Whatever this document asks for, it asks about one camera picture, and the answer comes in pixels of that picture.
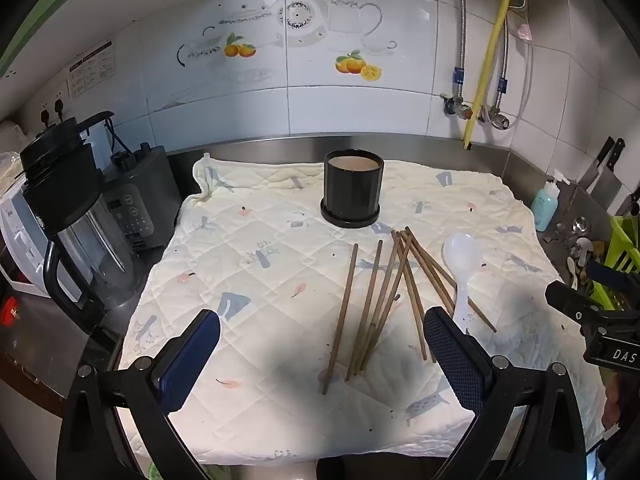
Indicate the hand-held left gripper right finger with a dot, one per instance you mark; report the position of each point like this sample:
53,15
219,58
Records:
450,355

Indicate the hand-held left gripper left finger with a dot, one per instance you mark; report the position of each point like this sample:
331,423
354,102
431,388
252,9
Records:
192,360

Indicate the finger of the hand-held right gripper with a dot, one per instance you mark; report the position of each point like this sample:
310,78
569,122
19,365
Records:
572,300
615,275

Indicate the pile of wooden chopsticks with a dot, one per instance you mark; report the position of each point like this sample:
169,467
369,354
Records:
364,310

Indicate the white plastic rice spoon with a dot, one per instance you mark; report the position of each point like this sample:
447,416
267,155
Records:
462,255

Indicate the black utensil holder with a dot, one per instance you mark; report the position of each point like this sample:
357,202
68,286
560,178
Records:
350,190

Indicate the pile of kitchen utensils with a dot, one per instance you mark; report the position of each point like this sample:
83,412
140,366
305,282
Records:
580,247

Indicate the person's right hand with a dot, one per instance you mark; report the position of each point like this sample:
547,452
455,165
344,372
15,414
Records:
612,405

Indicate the green plastic drainer basket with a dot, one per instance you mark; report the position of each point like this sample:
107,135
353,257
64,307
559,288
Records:
622,245

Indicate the blue soap pump bottle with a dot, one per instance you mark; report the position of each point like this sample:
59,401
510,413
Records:
545,207

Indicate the black glass blender jug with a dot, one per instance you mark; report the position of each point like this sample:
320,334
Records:
80,240

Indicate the white quilted printed cloth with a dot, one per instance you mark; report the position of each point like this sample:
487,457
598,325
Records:
280,220

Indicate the dark grey blender base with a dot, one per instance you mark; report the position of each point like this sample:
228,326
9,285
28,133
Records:
145,185

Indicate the red round knob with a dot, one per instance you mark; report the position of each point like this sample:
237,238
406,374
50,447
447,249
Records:
7,310

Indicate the metal angle valve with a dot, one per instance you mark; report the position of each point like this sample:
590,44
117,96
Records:
457,106
497,119

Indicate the white kitchen appliance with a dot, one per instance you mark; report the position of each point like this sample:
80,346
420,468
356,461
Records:
15,240

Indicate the pink hanging tag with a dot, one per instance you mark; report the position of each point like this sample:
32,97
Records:
524,31

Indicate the black power plug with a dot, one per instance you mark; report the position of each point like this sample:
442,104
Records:
59,106
46,116

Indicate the white wall socket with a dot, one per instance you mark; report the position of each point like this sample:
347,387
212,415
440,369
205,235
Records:
62,91

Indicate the white wall label sticker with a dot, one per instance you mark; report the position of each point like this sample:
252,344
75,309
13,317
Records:
90,70

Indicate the green wall cabinet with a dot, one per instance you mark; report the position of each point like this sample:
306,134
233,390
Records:
30,10

